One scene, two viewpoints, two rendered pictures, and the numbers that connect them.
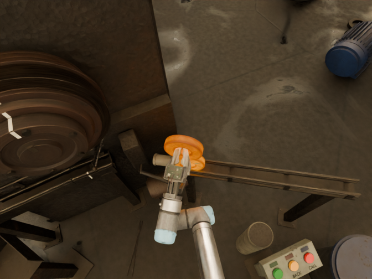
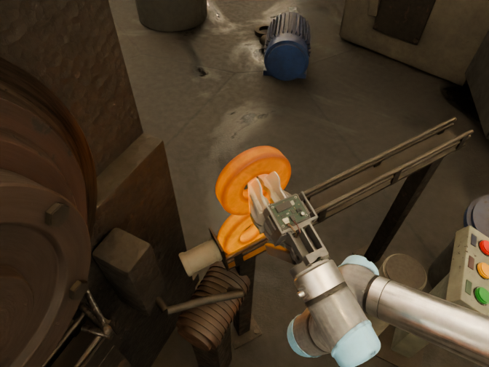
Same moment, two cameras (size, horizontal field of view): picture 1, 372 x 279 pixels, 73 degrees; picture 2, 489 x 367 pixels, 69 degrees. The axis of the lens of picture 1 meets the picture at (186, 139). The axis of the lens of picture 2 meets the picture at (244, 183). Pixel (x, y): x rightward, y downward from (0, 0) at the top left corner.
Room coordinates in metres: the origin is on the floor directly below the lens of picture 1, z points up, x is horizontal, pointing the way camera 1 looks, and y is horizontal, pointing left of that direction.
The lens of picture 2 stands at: (0.14, 0.36, 1.44)
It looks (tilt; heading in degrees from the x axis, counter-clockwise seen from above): 50 degrees down; 312
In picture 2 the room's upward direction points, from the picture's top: 1 degrees clockwise
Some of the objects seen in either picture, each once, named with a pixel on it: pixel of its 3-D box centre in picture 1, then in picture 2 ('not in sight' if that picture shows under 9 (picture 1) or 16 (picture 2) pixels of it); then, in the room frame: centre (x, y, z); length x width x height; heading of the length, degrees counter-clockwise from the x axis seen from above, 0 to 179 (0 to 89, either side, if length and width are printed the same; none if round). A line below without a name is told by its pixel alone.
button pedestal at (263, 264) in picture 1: (275, 266); (435, 312); (-0.02, -0.37, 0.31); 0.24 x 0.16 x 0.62; 106
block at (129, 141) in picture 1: (134, 149); (132, 274); (0.57, 0.26, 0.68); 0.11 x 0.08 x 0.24; 16
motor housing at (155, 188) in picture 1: (171, 191); (217, 328); (0.45, 0.13, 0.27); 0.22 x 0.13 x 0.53; 106
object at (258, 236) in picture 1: (251, 240); (378, 306); (0.12, -0.29, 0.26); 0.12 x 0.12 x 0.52
